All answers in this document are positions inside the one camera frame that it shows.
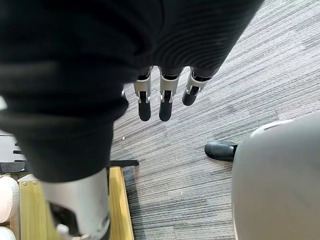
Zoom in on dark robot foot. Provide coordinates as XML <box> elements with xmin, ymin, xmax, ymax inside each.
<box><xmin>204</xmin><ymin>141</ymin><xmax>238</xmax><ymax>162</ymax></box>

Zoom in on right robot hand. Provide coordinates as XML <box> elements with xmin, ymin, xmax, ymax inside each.
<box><xmin>0</xmin><ymin>0</ymin><xmax>265</xmax><ymax>240</ymax></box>

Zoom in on white slipper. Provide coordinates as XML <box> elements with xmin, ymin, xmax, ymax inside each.
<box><xmin>0</xmin><ymin>175</ymin><xmax>21</xmax><ymax>221</ymax></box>
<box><xmin>0</xmin><ymin>219</ymin><xmax>16</xmax><ymax>240</ymax></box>

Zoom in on silver robot leg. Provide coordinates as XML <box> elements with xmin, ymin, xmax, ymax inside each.
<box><xmin>231</xmin><ymin>111</ymin><xmax>320</xmax><ymax>240</ymax></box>

